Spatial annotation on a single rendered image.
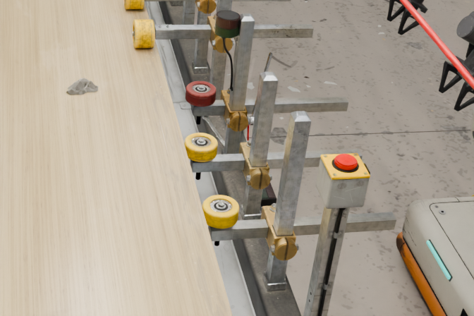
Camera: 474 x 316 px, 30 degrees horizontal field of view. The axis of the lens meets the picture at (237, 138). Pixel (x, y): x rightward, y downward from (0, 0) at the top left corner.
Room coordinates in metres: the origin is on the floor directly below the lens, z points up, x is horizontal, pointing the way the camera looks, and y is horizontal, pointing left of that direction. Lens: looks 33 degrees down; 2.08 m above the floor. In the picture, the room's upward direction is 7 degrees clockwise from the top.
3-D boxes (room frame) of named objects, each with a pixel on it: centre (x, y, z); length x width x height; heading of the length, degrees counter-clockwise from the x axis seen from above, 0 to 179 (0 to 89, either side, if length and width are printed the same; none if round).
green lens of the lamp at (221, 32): (1.99, 0.06, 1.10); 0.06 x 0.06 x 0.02
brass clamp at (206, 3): (2.51, 0.15, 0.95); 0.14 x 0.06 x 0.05; 15
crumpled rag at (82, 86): (1.96, 0.42, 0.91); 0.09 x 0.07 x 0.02; 133
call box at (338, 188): (1.28, -0.19, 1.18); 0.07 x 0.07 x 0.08; 15
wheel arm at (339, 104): (2.07, -0.08, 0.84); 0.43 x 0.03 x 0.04; 105
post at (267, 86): (1.77, -0.06, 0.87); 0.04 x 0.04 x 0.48; 15
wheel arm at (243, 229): (1.58, -0.17, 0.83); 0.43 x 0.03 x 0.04; 105
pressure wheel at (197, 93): (2.02, 0.11, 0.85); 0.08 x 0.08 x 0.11
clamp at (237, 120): (2.03, 0.02, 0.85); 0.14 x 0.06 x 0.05; 15
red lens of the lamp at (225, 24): (1.99, 0.06, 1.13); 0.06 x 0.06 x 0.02
